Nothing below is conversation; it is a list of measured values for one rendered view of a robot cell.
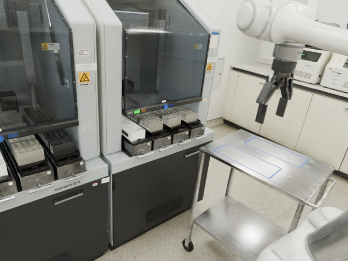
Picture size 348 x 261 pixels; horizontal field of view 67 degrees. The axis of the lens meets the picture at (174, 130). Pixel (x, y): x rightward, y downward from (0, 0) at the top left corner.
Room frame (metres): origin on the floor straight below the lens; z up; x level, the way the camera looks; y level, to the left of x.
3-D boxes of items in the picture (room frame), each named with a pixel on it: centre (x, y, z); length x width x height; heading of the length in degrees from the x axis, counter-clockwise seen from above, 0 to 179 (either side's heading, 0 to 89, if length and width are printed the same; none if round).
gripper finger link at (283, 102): (0.94, -0.39, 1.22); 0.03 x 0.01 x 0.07; 42
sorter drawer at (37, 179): (1.18, 0.80, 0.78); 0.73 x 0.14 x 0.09; 42
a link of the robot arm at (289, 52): (0.90, -0.34, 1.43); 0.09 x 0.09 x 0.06
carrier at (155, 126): (1.48, 0.12, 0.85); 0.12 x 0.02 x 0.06; 133
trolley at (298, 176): (1.28, -0.53, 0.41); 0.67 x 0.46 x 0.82; 48
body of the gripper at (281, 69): (0.90, -0.34, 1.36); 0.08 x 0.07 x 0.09; 132
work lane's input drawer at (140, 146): (1.55, 0.39, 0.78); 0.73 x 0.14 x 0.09; 42
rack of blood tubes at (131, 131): (1.45, 0.30, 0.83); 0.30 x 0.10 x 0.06; 42
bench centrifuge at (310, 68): (3.30, -1.54, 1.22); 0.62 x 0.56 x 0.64; 130
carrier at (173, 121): (1.59, 0.01, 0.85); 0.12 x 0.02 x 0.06; 132
